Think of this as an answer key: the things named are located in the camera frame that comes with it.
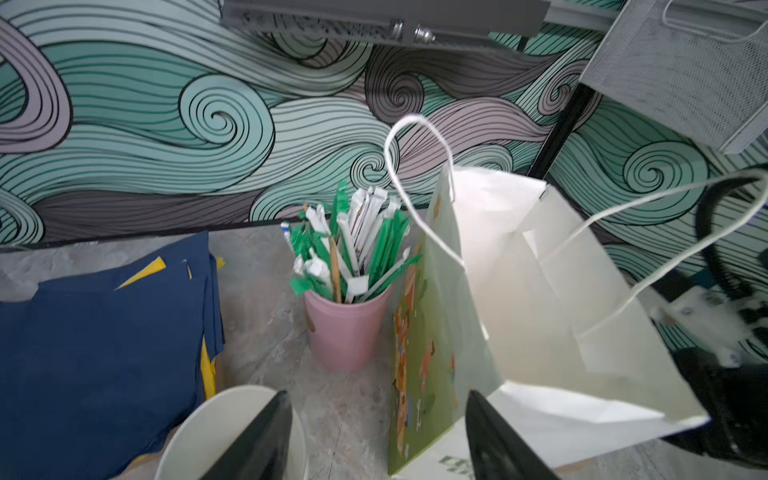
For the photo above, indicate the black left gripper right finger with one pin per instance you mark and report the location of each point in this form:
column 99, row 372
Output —
column 497, row 451

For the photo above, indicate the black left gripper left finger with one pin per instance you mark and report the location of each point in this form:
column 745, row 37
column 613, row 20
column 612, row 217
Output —
column 261, row 450

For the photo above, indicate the white paper takeout bag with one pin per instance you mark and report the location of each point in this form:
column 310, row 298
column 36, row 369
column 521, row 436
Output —
column 514, row 299

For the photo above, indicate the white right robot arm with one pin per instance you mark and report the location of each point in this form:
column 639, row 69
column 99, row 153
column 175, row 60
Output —
column 715, row 326

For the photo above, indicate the stack of paper cups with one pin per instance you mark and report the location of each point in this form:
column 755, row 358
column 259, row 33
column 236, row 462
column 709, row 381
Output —
column 213, row 427

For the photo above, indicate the dark blue napkin stack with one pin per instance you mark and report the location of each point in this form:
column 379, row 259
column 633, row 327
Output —
column 94, row 377

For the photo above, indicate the green white wrapped straws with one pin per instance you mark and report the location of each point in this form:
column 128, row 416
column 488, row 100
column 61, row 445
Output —
column 354, row 250

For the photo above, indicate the black wall shelf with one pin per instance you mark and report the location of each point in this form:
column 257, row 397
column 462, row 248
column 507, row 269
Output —
column 437, row 25

